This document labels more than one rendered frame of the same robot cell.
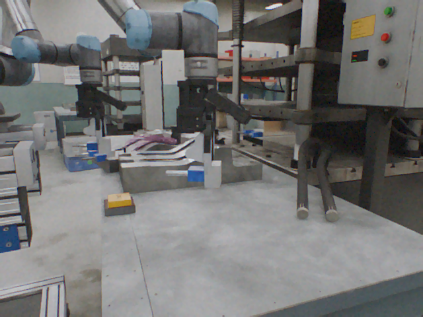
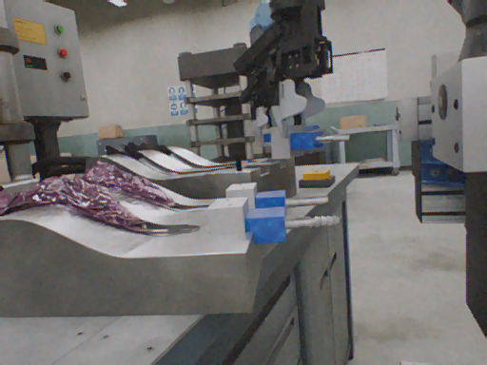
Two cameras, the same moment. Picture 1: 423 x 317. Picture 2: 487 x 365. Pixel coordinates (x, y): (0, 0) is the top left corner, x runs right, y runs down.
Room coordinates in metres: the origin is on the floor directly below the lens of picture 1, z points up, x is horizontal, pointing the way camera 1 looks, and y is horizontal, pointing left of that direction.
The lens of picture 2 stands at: (1.60, 0.77, 0.95)
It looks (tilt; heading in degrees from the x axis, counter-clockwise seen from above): 8 degrees down; 225
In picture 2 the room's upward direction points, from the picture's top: 5 degrees counter-clockwise
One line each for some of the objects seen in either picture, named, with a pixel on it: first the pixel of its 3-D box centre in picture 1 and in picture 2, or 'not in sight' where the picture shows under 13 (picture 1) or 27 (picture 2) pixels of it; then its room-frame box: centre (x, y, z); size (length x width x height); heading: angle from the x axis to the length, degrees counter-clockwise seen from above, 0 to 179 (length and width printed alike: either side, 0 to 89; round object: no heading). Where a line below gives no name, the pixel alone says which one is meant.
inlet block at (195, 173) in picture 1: (193, 173); (274, 137); (0.71, 0.05, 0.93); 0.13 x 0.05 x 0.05; 85
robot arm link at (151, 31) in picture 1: (153, 32); not in sight; (0.69, 0.13, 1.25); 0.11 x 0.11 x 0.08; 15
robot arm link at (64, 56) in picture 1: (63, 54); not in sight; (1.12, 0.52, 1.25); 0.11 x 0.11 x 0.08; 68
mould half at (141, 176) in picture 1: (188, 160); (173, 178); (1.14, 0.09, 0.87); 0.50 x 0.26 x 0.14; 110
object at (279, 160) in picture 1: (293, 146); not in sight; (1.99, -0.54, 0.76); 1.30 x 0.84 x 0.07; 20
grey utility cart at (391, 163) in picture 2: not in sight; (363, 150); (-4.34, -2.07, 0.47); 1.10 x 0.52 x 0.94; 126
